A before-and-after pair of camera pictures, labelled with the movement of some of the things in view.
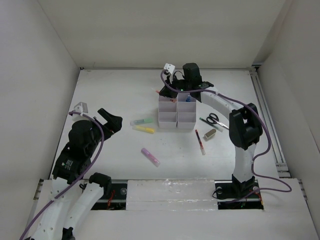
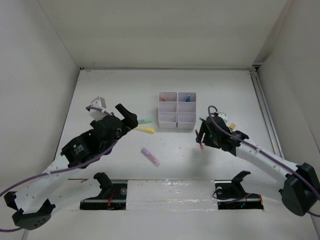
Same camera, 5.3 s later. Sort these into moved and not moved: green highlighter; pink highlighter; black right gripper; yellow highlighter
Moved: black right gripper
Not moved: green highlighter; pink highlighter; yellow highlighter
